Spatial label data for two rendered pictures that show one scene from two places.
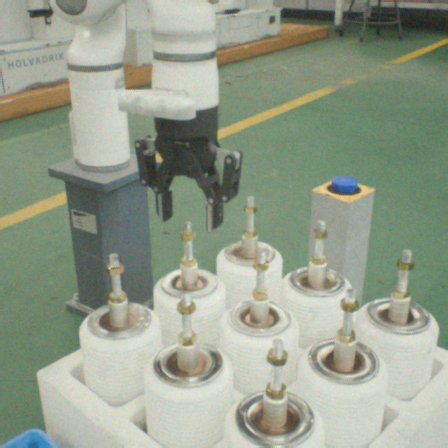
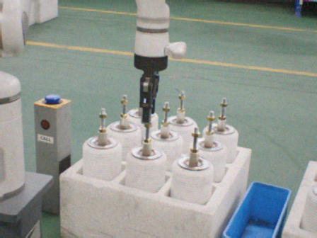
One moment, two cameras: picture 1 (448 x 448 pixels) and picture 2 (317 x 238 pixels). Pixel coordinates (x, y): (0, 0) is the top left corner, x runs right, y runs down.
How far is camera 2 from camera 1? 1.47 m
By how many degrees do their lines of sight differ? 99
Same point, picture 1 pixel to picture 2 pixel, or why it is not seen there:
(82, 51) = (13, 79)
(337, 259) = (68, 137)
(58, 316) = not seen: outside the picture
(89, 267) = not seen: outside the picture
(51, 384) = (216, 207)
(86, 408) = (223, 193)
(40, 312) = not seen: outside the picture
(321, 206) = (60, 114)
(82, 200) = (32, 217)
